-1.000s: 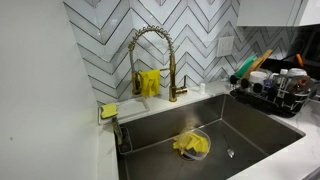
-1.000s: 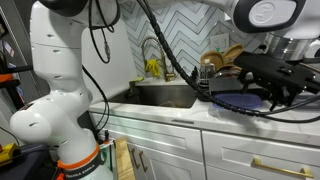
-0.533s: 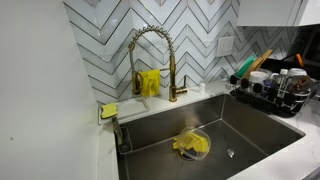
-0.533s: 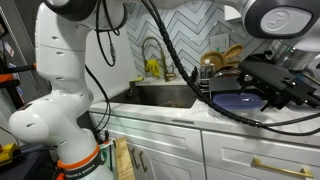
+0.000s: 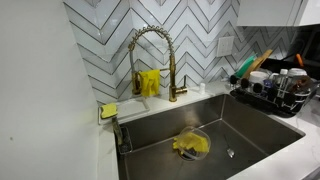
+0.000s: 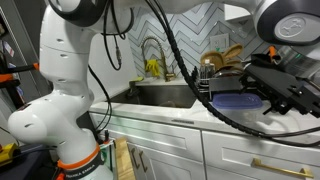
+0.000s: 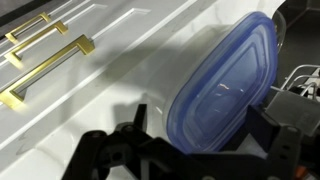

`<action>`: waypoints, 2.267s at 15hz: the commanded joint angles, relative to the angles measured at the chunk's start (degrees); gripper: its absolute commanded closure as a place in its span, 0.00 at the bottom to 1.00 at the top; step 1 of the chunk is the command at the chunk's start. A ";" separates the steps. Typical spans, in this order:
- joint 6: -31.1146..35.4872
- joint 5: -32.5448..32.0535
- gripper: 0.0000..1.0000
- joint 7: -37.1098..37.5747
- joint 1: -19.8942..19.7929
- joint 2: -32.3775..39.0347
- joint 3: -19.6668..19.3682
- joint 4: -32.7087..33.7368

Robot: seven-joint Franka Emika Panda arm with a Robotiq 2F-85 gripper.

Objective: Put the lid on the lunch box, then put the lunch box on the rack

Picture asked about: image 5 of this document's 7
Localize brown glass jar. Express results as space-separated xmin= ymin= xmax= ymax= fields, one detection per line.
xmin=289 ymin=75 xmax=314 ymax=95

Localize yellow rubber glove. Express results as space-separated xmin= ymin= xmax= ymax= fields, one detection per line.
xmin=138 ymin=68 xmax=162 ymax=98

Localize clear sink caddy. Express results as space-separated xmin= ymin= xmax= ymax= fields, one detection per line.
xmin=114 ymin=125 xmax=134 ymax=156

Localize dish brush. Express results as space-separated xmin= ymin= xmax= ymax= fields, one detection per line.
xmin=110 ymin=115 xmax=125 ymax=148

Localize clear glass bowl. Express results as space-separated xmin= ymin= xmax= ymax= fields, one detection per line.
xmin=176 ymin=125 xmax=212 ymax=162

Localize white wall outlet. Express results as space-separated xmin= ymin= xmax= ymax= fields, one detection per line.
xmin=215 ymin=35 xmax=236 ymax=58

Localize gold spring faucet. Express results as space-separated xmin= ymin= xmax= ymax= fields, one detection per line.
xmin=127 ymin=24 xmax=189 ymax=103

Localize wooden cutting board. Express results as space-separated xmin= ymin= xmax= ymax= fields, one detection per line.
xmin=241 ymin=48 xmax=274 ymax=80

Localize black dish rack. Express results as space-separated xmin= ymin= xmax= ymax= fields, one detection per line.
xmin=229 ymin=73 xmax=319 ymax=118

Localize yellow green sponge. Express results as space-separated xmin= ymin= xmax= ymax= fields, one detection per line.
xmin=99 ymin=102 xmax=119 ymax=120

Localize white upper cabinet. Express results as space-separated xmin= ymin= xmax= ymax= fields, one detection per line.
xmin=235 ymin=0 xmax=320 ymax=28

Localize white round container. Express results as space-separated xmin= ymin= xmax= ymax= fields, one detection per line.
xmin=248 ymin=70 xmax=271 ymax=85

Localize green cutting board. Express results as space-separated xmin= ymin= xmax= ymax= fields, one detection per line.
xmin=234 ymin=54 xmax=258 ymax=79

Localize white sponge tray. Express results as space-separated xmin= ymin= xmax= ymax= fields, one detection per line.
xmin=97 ymin=96 xmax=152 ymax=126

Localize orange utensil handle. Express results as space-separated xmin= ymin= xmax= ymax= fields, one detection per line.
xmin=295 ymin=53 xmax=305 ymax=68

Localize yellow cloth in sink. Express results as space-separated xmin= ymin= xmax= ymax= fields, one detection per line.
xmin=172 ymin=131 xmax=210 ymax=154

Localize metal spoon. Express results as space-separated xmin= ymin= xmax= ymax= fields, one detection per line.
xmin=222 ymin=133 xmax=236 ymax=159

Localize small white bottle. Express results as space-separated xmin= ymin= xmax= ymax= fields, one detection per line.
xmin=198 ymin=82 xmax=207 ymax=95

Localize stainless steel sink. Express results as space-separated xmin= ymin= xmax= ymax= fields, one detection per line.
xmin=114 ymin=93 xmax=307 ymax=180

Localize clear bottle white cap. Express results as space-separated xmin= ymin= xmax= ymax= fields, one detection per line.
xmin=277 ymin=68 xmax=290 ymax=98

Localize white round lid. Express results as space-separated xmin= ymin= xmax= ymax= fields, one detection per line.
xmin=287 ymin=67 xmax=308 ymax=78

